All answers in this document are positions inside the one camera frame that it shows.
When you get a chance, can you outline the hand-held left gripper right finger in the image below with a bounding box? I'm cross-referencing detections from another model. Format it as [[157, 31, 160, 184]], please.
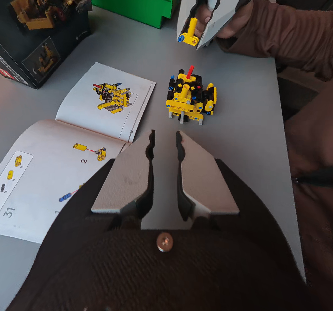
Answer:
[[176, 131, 240, 222]]

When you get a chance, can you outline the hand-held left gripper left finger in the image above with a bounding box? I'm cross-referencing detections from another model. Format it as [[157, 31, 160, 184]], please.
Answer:
[[91, 130, 156, 219]]

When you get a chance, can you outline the yellow lego tube connector piece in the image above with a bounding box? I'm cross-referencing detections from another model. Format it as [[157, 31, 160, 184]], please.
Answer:
[[178, 17, 199, 46]]

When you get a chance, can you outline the yellow black lego model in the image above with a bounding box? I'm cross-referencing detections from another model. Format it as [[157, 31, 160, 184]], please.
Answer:
[[165, 65, 217, 126]]

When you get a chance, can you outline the lego instruction booklet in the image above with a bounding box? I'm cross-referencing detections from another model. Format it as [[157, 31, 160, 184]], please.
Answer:
[[0, 62, 156, 244]]

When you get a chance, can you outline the black lego set box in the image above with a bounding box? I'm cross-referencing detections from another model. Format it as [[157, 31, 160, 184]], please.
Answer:
[[0, 0, 93, 90]]

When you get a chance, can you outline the person's right hand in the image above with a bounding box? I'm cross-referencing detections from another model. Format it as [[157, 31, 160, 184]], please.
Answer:
[[195, 0, 255, 40]]

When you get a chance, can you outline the person's brown clothing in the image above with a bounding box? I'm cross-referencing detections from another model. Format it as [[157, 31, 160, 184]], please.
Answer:
[[284, 81, 333, 291]]

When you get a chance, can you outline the black bag strap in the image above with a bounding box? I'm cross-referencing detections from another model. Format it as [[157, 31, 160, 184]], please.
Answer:
[[291, 168, 333, 187]]

